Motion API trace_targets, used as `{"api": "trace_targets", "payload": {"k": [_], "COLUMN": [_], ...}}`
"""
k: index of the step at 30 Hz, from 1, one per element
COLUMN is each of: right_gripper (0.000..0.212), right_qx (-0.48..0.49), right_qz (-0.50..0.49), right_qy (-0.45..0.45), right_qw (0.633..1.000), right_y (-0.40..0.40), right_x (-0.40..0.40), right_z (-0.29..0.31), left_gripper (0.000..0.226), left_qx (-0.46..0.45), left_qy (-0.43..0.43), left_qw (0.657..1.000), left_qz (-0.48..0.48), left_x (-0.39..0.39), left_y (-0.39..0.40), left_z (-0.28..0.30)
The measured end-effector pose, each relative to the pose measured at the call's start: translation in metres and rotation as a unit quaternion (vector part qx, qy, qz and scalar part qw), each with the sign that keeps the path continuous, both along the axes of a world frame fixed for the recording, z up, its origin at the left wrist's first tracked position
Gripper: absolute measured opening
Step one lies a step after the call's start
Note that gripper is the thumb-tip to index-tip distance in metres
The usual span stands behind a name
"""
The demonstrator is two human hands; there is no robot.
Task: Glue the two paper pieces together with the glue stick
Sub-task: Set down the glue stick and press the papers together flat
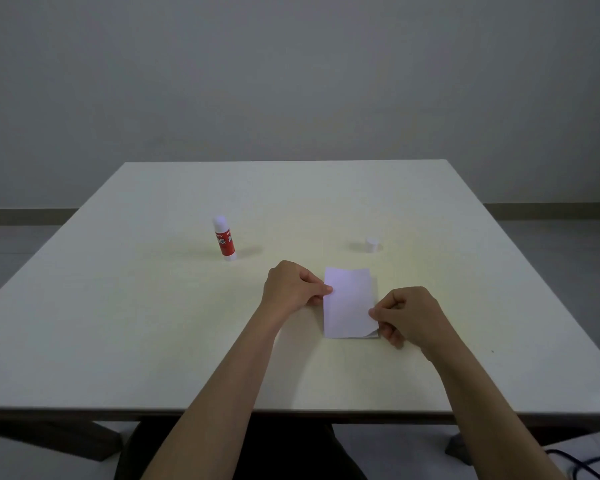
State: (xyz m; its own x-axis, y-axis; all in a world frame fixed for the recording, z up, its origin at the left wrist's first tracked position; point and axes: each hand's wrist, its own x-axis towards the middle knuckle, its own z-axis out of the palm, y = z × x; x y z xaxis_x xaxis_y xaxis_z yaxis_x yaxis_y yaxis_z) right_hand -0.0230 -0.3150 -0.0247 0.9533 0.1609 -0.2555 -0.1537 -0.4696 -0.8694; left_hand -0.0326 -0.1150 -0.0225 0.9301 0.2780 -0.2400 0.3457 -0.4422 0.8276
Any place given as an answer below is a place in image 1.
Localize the person's left hand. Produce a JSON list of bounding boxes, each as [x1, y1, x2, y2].
[[261, 260, 334, 324]]

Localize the person's right hand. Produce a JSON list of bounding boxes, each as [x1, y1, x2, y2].
[[368, 287, 459, 361]]

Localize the white paper sheet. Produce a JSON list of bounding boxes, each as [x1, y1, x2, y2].
[[323, 267, 381, 340]]

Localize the person's right forearm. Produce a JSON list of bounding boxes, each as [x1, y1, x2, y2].
[[422, 331, 569, 480]]

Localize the person's left forearm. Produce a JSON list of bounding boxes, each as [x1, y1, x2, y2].
[[141, 301, 306, 480]]

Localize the red and white glue stick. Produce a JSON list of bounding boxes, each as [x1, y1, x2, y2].
[[212, 214, 238, 262]]

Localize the person's black trousers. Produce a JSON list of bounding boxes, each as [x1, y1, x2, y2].
[[114, 421, 369, 480]]

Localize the black cable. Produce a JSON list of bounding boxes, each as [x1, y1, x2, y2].
[[544, 447, 600, 480]]

